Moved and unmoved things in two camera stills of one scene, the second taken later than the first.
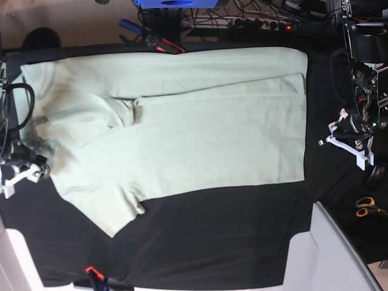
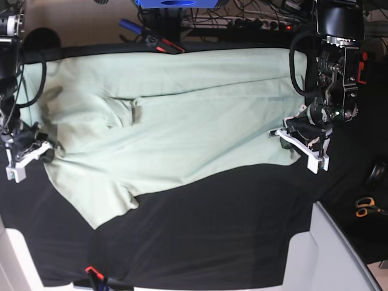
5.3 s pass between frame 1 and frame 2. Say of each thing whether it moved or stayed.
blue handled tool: stayed
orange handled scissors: stayed
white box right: stayed
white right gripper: moved
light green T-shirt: moved
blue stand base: stayed
